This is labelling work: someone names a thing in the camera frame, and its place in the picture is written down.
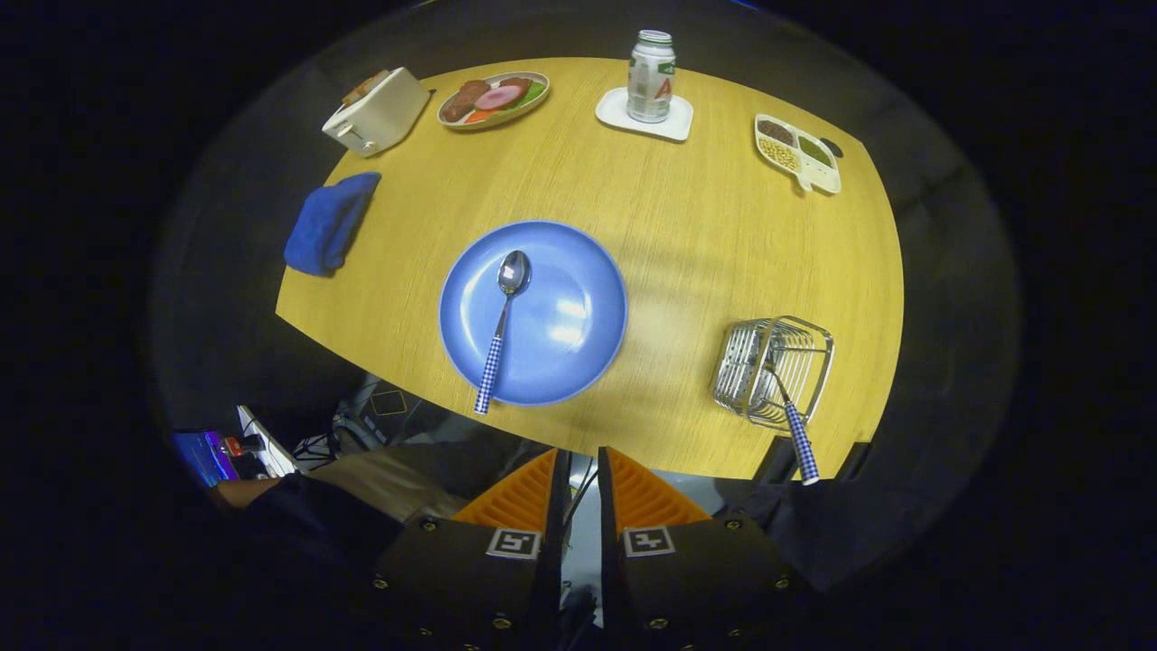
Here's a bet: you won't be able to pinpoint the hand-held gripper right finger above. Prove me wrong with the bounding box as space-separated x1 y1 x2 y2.
597 446 798 651

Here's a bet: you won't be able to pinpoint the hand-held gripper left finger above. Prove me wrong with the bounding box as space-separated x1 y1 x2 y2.
371 447 572 651

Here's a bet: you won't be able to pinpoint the fork with checkered handle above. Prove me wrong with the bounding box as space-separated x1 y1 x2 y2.
764 357 822 486

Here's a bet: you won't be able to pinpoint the spoon with checkered handle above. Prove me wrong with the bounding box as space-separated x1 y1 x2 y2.
474 250 532 416

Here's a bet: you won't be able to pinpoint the person's beige trousers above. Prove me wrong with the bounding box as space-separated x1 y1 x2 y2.
312 443 552 525

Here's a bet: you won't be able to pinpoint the blue round plate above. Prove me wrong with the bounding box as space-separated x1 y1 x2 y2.
438 220 629 407

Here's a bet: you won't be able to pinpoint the white power strip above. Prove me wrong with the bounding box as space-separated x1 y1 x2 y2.
237 405 299 477

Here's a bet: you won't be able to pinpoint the phone with lit screen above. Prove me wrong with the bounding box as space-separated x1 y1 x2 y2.
172 430 240 489

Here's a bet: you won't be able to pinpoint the folded blue cloth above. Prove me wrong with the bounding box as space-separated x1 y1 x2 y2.
283 172 382 278

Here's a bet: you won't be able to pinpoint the white square coaster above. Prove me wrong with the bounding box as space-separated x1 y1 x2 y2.
595 86 695 143

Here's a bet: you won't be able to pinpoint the white divided dish with beans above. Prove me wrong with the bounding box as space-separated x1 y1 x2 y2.
754 113 842 196

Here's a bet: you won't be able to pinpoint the oval plate of toy food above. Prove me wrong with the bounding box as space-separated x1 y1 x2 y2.
437 71 550 131

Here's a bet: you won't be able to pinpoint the white drink bottle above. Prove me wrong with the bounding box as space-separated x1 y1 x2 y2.
626 29 677 125

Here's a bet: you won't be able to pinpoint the white toaster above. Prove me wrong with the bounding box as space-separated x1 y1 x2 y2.
322 67 433 159

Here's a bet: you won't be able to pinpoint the brown toast slices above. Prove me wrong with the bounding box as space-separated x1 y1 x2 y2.
342 70 391 108

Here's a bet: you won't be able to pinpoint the metal wire basket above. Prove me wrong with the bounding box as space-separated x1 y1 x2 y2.
710 316 836 430

